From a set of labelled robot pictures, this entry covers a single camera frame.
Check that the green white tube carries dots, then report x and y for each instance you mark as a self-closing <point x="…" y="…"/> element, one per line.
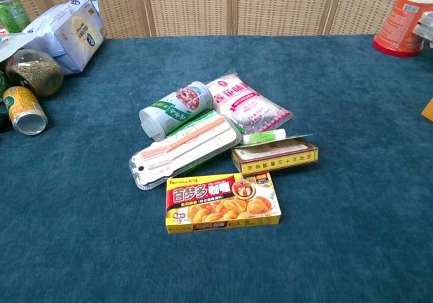
<point x="265" y="136"/>

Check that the orange box corner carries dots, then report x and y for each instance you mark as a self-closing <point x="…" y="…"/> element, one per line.
<point x="428" y="110"/>

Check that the white cutlery blister pack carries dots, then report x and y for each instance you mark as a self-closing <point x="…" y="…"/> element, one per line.
<point x="186" y="151"/>

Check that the white green cylindrical can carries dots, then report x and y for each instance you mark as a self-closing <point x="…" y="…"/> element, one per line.
<point x="176" y="109"/>

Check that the orange drink can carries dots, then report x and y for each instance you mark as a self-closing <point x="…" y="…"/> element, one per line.
<point x="24" y="109"/>

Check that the blue white paper package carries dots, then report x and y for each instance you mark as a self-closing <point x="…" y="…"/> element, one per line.
<point x="71" y="34"/>

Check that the woven folding screen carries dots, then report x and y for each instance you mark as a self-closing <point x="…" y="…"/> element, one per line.
<point x="216" y="5"/>

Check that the glass jar of green seeds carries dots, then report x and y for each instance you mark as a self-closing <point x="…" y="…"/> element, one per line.
<point x="35" y="74"/>

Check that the blue table cloth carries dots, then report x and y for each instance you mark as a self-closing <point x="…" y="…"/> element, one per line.
<point x="216" y="181"/>

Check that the brown yellow spice box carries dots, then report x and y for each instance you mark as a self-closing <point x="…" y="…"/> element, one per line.
<point x="275" y="157"/>

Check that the white sugar bag pink print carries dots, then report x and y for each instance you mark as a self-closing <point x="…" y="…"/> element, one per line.
<point x="248" y="108"/>

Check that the orange instant noodle cup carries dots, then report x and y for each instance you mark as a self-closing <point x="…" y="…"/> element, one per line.
<point x="400" y="25"/>

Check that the green drink can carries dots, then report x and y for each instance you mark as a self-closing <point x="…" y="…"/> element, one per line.
<point x="13" y="13"/>

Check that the yellow curry box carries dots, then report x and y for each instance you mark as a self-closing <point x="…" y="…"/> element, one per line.
<point x="221" y="203"/>

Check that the dark green bottle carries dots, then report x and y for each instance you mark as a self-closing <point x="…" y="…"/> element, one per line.
<point x="2" y="83"/>

